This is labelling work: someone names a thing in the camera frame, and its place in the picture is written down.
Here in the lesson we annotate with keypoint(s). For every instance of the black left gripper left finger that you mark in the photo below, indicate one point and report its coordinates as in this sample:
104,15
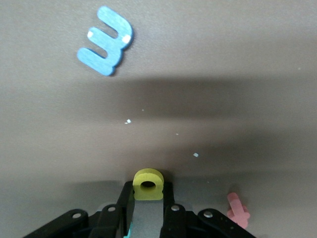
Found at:
109,223

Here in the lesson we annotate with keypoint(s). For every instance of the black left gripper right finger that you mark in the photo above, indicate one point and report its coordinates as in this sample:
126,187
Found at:
173,223

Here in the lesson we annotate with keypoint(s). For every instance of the teal foam letter b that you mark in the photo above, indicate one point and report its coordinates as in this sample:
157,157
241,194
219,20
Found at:
129,233

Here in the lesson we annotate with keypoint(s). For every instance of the yellow foam letter d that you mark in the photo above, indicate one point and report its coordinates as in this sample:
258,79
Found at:
148,194

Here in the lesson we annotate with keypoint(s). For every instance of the blue foam letter m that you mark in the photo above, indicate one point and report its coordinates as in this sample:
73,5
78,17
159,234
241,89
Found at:
116,49

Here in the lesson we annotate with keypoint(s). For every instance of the salmon foam letter f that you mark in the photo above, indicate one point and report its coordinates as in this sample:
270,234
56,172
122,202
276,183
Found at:
237,213

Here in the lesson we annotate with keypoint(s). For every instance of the tiny white paper speck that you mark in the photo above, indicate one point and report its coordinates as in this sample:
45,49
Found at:
195,155
128,121

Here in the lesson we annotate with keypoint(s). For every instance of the brown table cover sheet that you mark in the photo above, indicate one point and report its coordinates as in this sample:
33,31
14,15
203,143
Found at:
223,49

